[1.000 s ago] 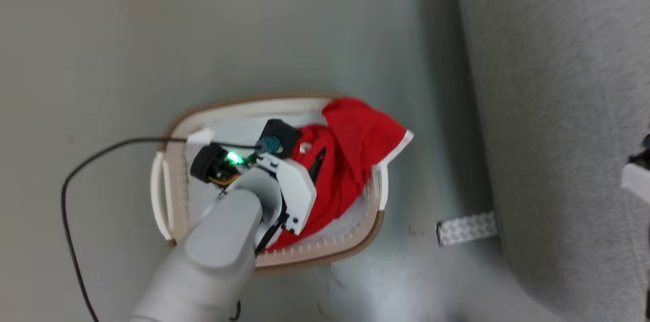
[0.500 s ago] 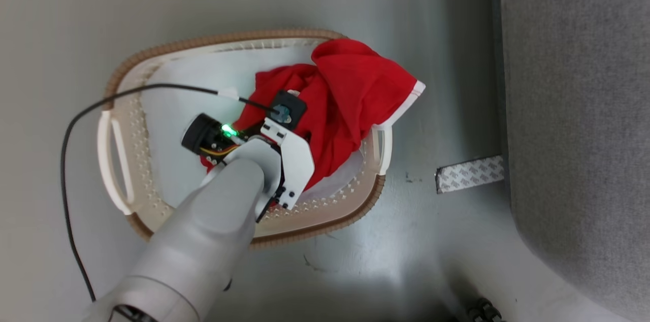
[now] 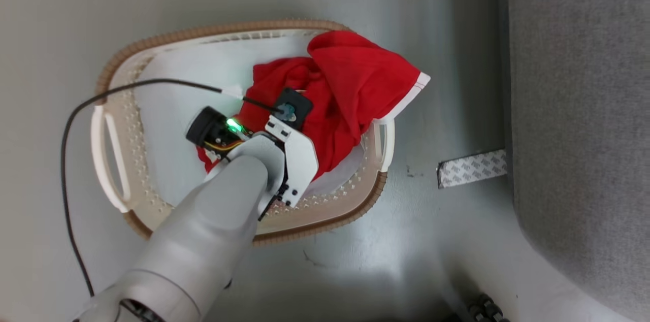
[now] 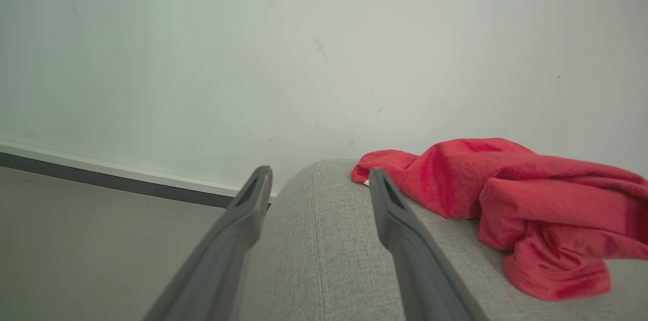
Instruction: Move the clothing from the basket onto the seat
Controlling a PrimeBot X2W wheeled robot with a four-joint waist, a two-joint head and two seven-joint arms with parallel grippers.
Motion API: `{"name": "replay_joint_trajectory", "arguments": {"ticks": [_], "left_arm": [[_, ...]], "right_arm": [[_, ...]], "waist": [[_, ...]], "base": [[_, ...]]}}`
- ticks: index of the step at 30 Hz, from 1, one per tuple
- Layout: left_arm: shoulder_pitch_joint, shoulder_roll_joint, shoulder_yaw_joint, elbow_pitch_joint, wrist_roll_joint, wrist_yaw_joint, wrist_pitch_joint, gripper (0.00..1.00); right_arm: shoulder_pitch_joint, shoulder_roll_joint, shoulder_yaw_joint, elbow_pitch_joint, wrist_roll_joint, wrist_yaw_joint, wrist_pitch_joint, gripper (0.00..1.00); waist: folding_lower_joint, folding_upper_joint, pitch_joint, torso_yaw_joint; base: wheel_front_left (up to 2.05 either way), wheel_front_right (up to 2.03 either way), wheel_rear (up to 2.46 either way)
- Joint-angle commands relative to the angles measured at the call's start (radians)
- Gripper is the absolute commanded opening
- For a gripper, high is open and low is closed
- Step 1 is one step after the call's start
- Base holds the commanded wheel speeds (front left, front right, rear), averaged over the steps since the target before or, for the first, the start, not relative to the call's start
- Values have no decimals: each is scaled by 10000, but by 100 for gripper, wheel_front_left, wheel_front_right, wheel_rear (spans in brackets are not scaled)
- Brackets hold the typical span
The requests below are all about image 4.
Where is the red clothing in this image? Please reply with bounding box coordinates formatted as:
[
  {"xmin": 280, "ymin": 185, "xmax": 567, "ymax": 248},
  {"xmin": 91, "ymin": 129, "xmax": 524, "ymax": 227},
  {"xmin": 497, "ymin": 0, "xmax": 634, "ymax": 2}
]
[{"xmin": 351, "ymin": 138, "xmax": 648, "ymax": 301}]

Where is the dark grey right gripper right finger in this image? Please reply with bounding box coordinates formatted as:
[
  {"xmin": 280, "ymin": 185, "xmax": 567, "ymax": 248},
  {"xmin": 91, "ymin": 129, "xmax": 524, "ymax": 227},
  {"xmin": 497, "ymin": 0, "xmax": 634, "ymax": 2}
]
[{"xmin": 369, "ymin": 168, "xmax": 491, "ymax": 321}]

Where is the grey fabric sofa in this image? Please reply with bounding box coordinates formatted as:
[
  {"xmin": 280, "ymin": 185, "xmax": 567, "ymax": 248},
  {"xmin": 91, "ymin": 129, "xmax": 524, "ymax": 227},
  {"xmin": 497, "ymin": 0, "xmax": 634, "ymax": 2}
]
[{"xmin": 234, "ymin": 159, "xmax": 648, "ymax": 321}]

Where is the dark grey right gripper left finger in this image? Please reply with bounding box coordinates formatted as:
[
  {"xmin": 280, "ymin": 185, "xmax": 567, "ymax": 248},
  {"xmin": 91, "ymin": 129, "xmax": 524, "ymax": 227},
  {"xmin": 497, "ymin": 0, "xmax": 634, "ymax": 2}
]
[{"xmin": 142, "ymin": 166, "xmax": 273, "ymax": 321}]

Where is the dark wall baseboard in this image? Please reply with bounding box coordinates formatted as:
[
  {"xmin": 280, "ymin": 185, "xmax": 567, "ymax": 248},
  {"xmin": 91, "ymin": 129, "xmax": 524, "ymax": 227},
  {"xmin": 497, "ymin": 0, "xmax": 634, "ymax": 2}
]
[{"xmin": 0, "ymin": 140, "xmax": 277, "ymax": 210}]

